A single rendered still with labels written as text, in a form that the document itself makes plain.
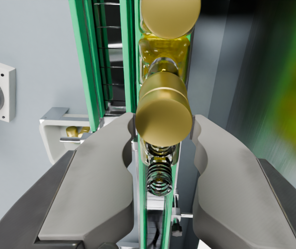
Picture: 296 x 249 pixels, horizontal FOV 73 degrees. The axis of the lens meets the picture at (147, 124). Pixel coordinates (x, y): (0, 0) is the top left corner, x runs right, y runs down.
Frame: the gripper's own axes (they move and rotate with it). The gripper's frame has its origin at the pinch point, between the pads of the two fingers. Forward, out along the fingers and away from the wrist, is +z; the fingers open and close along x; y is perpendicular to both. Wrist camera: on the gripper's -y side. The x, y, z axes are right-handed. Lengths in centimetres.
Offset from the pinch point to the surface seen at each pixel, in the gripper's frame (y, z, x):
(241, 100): 6.4, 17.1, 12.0
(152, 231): 65, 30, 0
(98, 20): -2.9, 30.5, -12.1
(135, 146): 19.7, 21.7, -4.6
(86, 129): 28, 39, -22
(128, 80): 5.6, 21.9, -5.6
